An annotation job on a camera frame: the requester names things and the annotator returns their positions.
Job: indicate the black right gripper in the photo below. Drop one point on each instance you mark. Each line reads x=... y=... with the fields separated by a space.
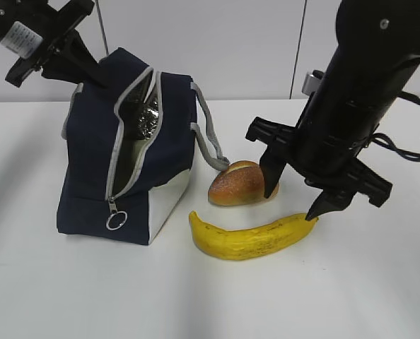
x=323 y=147

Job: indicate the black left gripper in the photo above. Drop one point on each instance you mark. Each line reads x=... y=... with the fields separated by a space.
x=46 y=39

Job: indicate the brown bread roll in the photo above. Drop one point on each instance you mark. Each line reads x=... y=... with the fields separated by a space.
x=241 y=184

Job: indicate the yellow banana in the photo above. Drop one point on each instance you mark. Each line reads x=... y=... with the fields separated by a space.
x=240 y=245

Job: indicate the navy blue lunch bag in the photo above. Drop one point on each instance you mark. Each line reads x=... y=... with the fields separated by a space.
x=131 y=150

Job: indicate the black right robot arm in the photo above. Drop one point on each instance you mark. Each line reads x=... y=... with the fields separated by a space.
x=378 y=52

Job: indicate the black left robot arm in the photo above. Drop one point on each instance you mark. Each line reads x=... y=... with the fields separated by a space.
x=46 y=40

